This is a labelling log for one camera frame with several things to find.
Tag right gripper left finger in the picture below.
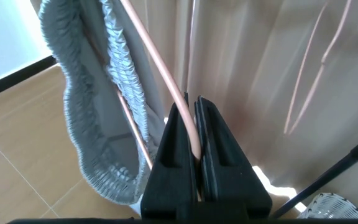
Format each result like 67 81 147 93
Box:
140 91 199 219

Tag pink clothes hanger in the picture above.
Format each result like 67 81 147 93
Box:
282 0 353 137
82 0 203 171

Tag white laundry basket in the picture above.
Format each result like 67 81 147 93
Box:
296 192 358 220

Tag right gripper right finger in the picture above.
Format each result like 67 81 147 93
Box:
193 95 273 219

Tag pale grey shorts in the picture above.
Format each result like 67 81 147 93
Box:
38 0 168 206

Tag black clothes rack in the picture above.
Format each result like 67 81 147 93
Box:
271 128 358 219

